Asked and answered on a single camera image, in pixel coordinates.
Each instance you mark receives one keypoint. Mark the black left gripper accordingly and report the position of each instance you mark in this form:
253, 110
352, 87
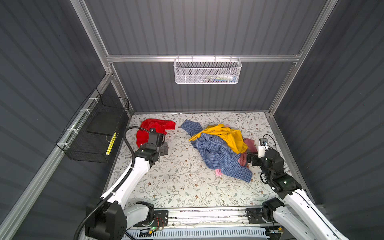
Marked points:
163, 150

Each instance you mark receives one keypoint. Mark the red cloth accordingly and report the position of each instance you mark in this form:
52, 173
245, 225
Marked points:
161, 126

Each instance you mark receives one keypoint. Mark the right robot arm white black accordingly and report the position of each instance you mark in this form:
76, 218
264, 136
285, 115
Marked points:
293, 210

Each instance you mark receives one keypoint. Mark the black wire mesh basket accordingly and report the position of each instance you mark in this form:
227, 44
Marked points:
87, 138

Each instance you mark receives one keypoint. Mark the blue checked shirt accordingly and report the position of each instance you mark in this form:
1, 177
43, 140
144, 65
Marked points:
216, 154

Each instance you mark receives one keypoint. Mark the yellow green marker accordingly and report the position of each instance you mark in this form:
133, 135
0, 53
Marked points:
111, 144

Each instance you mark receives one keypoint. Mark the items in white basket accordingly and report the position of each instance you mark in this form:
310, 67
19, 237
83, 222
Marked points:
223, 78

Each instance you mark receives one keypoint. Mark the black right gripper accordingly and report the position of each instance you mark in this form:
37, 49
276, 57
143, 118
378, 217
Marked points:
254, 158

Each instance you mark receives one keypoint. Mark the yellow cloth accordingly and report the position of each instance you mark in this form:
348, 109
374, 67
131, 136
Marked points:
233, 138

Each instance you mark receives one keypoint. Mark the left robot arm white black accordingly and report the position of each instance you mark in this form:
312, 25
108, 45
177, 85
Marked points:
108, 218

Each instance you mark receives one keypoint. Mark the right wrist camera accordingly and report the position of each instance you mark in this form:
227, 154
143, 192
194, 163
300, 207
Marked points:
263, 146

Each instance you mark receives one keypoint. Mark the pink cloth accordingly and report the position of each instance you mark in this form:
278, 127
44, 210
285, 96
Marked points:
218, 172

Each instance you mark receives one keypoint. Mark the white wire mesh basket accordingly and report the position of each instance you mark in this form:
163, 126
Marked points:
187, 72

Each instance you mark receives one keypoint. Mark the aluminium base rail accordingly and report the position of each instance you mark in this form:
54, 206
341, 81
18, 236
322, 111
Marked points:
207, 216

